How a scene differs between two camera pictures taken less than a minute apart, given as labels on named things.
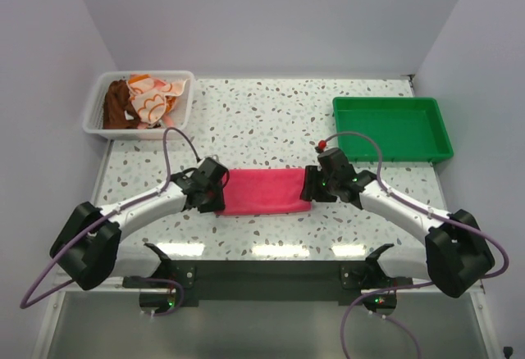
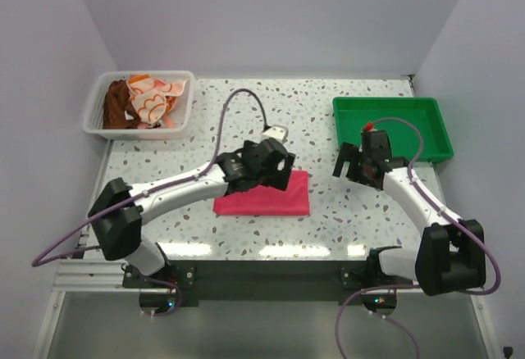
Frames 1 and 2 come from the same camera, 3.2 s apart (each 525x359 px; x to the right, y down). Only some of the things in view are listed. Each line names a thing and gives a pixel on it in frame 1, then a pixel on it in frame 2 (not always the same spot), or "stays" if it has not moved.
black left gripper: (217, 204) to (278, 179)
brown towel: (115, 105) stays
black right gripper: (310, 190) to (351, 174)
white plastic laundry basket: (93, 121) stays
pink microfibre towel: (254, 191) stays
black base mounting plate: (347, 279) stays
